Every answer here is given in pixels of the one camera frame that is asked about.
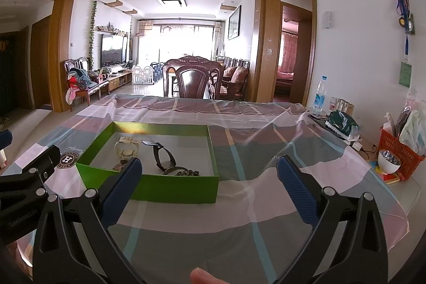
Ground pile of clothes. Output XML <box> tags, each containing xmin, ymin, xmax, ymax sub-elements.
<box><xmin>65</xmin><ymin>67</ymin><xmax>101</xmax><ymax>105</ymax></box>

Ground carved dark wooden chair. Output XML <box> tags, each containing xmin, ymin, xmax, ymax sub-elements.
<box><xmin>163</xmin><ymin>55</ymin><xmax>226</xmax><ymax>100</ymax></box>

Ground colourful coaster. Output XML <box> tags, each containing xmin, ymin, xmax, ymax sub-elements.
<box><xmin>374</xmin><ymin>161</ymin><xmax>402</xmax><ymax>185</ymax></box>

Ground green wall card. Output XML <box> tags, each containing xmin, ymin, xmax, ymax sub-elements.
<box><xmin>399</xmin><ymin>61</ymin><xmax>413</xmax><ymax>88</ymax></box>

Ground silver metal bangle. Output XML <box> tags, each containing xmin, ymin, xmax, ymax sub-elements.
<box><xmin>162</xmin><ymin>166</ymin><xmax>189</xmax><ymax>176</ymax></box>

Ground black wrist watch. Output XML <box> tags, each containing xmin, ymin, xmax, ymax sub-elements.
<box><xmin>142</xmin><ymin>141</ymin><xmax>177</xmax><ymax>172</ymax></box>

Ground wooden chair with clothes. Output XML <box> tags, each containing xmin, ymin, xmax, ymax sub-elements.
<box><xmin>64</xmin><ymin>57</ymin><xmax>102</xmax><ymax>112</ymax></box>

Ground wooden sofa with cushions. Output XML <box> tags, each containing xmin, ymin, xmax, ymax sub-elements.
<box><xmin>213</xmin><ymin>56</ymin><xmax>251</xmax><ymax>102</ymax></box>

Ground green cardboard box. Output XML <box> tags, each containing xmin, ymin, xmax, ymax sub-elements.
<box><xmin>75</xmin><ymin>121</ymin><xmax>220</xmax><ymax>204</ymax></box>

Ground row of small boxes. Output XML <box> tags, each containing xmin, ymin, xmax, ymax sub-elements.
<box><xmin>328</xmin><ymin>97</ymin><xmax>355</xmax><ymax>115</ymax></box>

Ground shiny dark wooden chair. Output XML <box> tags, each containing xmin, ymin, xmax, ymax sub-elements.
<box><xmin>174</xmin><ymin>65</ymin><xmax>221</xmax><ymax>100</ymax></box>

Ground medals with ribbons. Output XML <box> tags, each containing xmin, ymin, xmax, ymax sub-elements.
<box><xmin>387</xmin><ymin>0</ymin><xmax>416</xmax><ymax>56</ymax></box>

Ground pink curtain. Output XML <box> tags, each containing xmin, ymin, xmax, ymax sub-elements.
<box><xmin>281</xmin><ymin>31</ymin><xmax>297</xmax><ymax>72</ymax></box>

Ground red plastic basket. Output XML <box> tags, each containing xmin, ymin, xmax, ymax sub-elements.
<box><xmin>377</xmin><ymin>127</ymin><xmax>426</xmax><ymax>181</ymax></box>

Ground framed wall picture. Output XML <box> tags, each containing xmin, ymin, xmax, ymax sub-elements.
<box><xmin>228</xmin><ymin>5</ymin><xmax>242</xmax><ymax>40</ymax></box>

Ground green tissue packet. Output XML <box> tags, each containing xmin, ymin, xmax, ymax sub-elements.
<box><xmin>324</xmin><ymin>110</ymin><xmax>362</xmax><ymax>141</ymax></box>

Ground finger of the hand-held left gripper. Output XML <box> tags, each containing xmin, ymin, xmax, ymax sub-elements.
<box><xmin>0</xmin><ymin>130</ymin><xmax>13</xmax><ymax>149</ymax></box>
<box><xmin>0</xmin><ymin>145</ymin><xmax>62</xmax><ymax>205</ymax></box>

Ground white play fence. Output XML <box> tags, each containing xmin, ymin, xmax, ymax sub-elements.
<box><xmin>132</xmin><ymin>61</ymin><xmax>166</xmax><ymax>85</ymax></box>

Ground person's right hand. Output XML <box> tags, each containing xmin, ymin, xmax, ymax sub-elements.
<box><xmin>190</xmin><ymin>267</ymin><xmax>231</xmax><ymax>284</ymax></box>

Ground clear water bottle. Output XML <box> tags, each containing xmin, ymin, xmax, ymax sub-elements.
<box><xmin>312</xmin><ymin>75</ymin><xmax>328</xmax><ymax>114</ymax></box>

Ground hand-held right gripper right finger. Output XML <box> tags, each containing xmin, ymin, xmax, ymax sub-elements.
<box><xmin>271</xmin><ymin>155</ymin><xmax>389</xmax><ymax>284</ymax></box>

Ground wooden television cabinet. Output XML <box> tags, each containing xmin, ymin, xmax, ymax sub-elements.
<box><xmin>99</xmin><ymin>70</ymin><xmax>134</xmax><ymax>92</ymax></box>

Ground white bowl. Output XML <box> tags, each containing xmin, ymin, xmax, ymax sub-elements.
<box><xmin>377</xmin><ymin>149</ymin><xmax>402</xmax><ymax>176</ymax></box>

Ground plaid tablecloth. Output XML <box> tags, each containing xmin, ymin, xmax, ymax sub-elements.
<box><xmin>7</xmin><ymin>93</ymin><xmax>409</xmax><ymax>284</ymax></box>

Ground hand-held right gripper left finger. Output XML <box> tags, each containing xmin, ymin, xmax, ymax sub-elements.
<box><xmin>32</xmin><ymin>157</ymin><xmax>151</xmax><ymax>284</ymax></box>

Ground flat television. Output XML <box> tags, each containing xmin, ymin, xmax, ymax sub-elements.
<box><xmin>100</xmin><ymin>34</ymin><xmax>129</xmax><ymax>67</ymax></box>

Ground plastic bags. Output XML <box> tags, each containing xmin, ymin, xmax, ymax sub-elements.
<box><xmin>386</xmin><ymin>89</ymin><xmax>426</xmax><ymax>157</ymax></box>

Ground green ivy garland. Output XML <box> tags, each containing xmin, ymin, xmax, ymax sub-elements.
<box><xmin>88</xmin><ymin>1</ymin><xmax>98</xmax><ymax>59</ymax></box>

